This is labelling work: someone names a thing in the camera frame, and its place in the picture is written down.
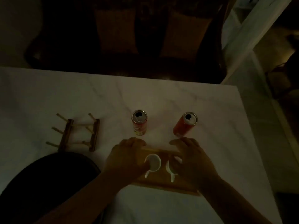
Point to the person's black shirt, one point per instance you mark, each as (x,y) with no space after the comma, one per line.
(44,186)

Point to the person's left forearm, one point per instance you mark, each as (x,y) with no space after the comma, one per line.
(84,198)

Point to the wooden peg cup rack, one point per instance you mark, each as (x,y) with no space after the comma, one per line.
(80,134)

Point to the person's left hand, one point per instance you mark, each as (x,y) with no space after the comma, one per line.
(125,158)

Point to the person's right forearm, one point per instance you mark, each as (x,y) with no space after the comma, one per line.
(231,202)

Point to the plain red drink can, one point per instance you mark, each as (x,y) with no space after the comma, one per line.
(184,125)

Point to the red patterned drink can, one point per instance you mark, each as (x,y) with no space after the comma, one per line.
(139,123)

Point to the person's left thumb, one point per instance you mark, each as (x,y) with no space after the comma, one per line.
(144,164)

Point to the white ceramic cup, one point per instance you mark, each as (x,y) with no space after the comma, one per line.
(153,162)
(171,176)

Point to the person's right thumb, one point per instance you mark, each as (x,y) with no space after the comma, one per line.
(174,164)

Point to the wooden serving tray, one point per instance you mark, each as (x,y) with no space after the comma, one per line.
(161,180)

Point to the dark wooden chair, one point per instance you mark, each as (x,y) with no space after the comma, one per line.
(130,34)

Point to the white door frame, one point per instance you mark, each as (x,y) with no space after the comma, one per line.
(250,37)

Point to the person's right hand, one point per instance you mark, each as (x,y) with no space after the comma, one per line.
(195,163)

